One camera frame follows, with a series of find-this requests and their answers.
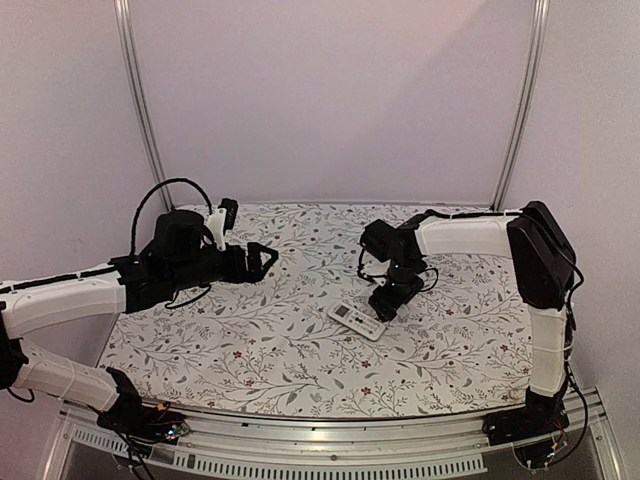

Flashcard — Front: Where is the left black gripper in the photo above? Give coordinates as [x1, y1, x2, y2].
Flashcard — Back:
[168, 241, 278, 293]

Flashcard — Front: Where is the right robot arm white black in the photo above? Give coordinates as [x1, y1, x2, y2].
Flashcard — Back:
[357, 201, 584, 446]

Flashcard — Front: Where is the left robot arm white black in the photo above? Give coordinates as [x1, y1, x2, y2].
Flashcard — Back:
[1, 207, 278, 443]

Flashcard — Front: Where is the floral patterned table mat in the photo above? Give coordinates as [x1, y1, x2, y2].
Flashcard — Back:
[100, 204, 532, 418]

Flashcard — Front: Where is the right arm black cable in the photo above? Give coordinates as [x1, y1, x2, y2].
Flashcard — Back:
[355, 247, 389, 286]

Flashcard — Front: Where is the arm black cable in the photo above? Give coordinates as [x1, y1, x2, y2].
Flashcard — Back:
[130, 178, 214, 256]
[355, 247, 389, 286]

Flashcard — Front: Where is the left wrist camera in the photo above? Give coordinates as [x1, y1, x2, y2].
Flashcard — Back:
[204, 198, 238, 251]

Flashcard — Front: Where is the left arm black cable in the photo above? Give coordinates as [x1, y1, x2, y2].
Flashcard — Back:
[130, 178, 214, 256]

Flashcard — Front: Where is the aluminium front rail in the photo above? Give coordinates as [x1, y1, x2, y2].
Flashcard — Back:
[41, 389, 626, 479]

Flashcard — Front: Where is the left aluminium frame post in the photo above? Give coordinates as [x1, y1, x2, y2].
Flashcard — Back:
[113, 0, 167, 184]

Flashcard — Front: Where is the aluminium frame post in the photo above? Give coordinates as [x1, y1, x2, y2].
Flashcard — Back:
[113, 0, 167, 184]
[490, 0, 550, 211]

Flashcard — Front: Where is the right aluminium frame post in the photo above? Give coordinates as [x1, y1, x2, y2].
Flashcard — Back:
[490, 0, 550, 211]

